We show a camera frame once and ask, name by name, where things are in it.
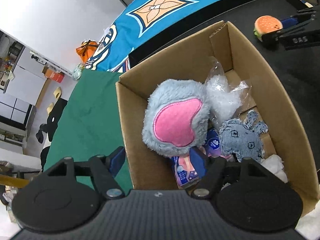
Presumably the brown cardboard box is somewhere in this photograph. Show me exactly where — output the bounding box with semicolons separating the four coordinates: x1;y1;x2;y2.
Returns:
115;20;317;218

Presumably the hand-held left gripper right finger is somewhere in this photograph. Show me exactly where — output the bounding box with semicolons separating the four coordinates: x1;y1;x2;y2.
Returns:
191;152;275;200

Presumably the green cloth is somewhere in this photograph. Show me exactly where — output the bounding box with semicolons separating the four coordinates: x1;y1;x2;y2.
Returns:
42;69;133;190

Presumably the clear bag of white fluff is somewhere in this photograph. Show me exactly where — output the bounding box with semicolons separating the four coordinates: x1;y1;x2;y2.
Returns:
202;56;252;128

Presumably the orange bag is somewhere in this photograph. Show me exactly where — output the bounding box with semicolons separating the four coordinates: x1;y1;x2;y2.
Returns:
75;39;99;63

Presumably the denim plush toy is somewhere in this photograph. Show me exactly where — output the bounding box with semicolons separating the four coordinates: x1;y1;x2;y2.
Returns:
218;110;269;163

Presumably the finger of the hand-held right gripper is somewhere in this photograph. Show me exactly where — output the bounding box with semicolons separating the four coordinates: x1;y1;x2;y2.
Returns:
279;7;318;28
262;19;320;46

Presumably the grey and pink plush toy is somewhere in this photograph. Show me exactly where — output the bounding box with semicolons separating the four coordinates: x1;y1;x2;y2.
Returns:
142;79;212;158

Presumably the hamburger plush toy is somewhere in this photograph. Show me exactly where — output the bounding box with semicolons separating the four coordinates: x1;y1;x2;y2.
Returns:
253;16;284;42

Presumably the white panelled cabinet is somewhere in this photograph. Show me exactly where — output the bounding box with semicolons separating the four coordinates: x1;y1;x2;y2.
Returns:
0;94;37;131

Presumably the orange cardboard box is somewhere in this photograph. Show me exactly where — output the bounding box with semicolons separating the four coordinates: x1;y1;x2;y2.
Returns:
42;66;65;83

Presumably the blue printed blanket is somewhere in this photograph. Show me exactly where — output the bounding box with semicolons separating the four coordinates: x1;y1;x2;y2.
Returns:
84;0;263;72

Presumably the white tissue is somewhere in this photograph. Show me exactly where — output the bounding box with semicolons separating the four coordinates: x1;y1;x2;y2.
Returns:
260;154;289;183

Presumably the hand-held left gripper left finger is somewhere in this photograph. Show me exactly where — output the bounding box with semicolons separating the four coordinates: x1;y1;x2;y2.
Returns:
43;147;126;200

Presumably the crumpled clear plastic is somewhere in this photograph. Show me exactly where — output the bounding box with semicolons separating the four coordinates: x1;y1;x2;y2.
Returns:
72;63;85;81

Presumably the yellow wooden bar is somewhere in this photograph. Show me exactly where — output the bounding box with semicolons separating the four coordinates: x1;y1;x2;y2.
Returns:
0;174;30;189

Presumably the purple pink tissue packet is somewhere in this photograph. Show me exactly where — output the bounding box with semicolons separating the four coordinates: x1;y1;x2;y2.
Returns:
171;129;227;189

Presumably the black shoe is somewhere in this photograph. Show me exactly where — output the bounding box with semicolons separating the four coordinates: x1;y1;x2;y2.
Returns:
35;124;51;143

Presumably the kitchen shelf with bottles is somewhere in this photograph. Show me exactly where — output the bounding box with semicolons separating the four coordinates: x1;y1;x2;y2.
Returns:
0;35;26;91

